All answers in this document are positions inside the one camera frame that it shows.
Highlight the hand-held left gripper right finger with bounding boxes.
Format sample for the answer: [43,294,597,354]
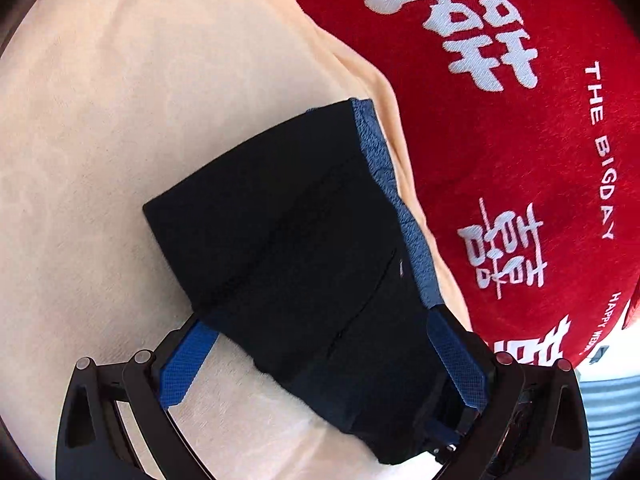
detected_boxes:
[426,305,592,480]

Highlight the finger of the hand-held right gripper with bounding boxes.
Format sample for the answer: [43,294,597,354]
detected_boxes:
[424,390,483,466]

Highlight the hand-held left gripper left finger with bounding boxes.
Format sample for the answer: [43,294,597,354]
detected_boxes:
[55,312,219,480]

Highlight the black pants with blue trim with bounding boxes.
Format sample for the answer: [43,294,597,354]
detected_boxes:
[142,99,496,466]

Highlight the grey striped cloth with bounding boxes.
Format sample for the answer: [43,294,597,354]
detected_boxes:
[575,355,640,467]

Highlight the red printed blanket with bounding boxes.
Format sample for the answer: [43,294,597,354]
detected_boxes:
[260,0,640,372]

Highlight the peach blanket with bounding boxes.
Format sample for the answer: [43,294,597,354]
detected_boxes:
[0,0,473,480]

